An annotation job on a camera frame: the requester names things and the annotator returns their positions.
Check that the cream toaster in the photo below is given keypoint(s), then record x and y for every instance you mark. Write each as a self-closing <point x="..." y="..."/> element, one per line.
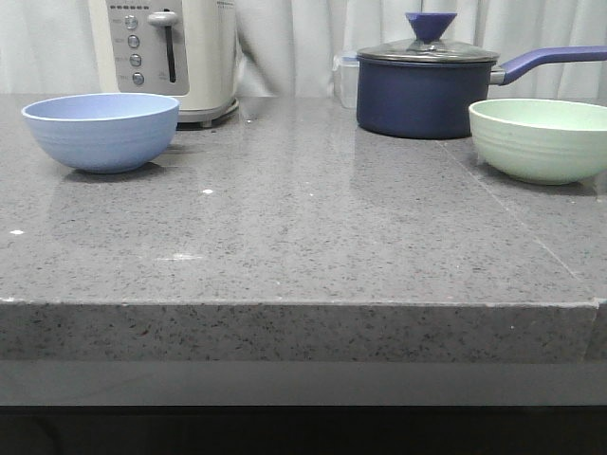
<point x="183" y="49"/>

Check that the dark blue saucepan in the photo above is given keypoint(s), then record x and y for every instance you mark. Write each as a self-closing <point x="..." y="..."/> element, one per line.
<point x="428" y="100"/>

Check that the green bowl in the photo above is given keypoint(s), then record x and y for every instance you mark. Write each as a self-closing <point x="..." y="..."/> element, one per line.
<point x="547" y="142"/>

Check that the clear plastic container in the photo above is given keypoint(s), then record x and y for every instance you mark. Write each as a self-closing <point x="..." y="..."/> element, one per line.
<point x="346" y="74"/>

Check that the blue bowl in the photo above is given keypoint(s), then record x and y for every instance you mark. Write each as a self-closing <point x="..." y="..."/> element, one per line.
<point x="105" y="132"/>

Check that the glass lid with blue knob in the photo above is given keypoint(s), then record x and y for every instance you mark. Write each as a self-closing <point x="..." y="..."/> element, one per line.
<point x="428" y="45"/>

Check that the white curtain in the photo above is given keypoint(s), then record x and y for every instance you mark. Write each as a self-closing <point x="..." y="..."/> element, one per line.
<point x="288" y="47"/>

